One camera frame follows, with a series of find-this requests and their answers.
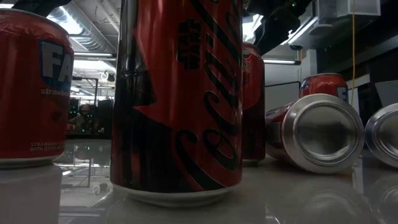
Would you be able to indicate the red Fanta strawberry can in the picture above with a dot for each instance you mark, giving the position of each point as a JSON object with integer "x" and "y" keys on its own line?
{"x": 323, "y": 85}
{"x": 25, "y": 93}
{"x": 323, "y": 133}

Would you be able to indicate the white ceiling unit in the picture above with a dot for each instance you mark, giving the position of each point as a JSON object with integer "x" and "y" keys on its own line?
{"x": 348, "y": 7}

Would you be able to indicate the person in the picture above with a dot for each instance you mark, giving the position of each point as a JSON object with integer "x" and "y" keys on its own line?
{"x": 85, "y": 119}

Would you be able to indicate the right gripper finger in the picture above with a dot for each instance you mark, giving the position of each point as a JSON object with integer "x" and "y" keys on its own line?
{"x": 273, "y": 31}

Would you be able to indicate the black computer equipment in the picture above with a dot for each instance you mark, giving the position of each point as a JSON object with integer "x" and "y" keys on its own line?
{"x": 105, "y": 119}

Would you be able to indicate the red black Coca-Cola can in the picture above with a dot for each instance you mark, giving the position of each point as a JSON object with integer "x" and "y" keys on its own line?
{"x": 174, "y": 109}
{"x": 385, "y": 133}

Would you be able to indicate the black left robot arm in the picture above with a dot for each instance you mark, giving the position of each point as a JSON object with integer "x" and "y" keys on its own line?
{"x": 37, "y": 4}

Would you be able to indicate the wooden tray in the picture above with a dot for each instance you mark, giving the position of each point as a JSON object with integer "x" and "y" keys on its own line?
{"x": 281, "y": 84}

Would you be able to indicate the fluorescent tube light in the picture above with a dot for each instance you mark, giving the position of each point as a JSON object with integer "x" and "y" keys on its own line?
{"x": 281, "y": 62}

